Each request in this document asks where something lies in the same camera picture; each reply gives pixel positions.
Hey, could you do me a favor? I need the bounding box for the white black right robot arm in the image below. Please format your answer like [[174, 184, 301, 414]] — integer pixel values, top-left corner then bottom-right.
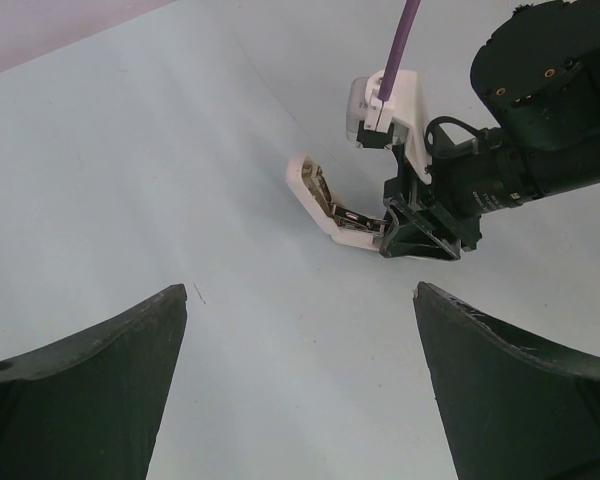
[[379, 1, 600, 260]]

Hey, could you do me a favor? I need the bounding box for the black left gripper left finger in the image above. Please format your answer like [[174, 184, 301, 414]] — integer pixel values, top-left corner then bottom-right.
[[0, 284, 187, 479]]

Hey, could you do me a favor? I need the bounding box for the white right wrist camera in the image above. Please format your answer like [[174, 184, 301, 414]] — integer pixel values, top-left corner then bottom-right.
[[345, 70, 432, 185]]

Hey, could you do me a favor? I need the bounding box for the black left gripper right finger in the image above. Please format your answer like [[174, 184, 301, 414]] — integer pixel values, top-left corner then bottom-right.
[[414, 282, 600, 479]]

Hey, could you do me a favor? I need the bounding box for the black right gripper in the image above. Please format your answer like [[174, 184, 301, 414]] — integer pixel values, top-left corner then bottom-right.
[[379, 160, 482, 261]]

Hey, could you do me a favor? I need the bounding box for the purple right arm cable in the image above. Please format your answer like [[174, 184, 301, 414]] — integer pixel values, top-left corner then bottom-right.
[[377, 0, 424, 104]]

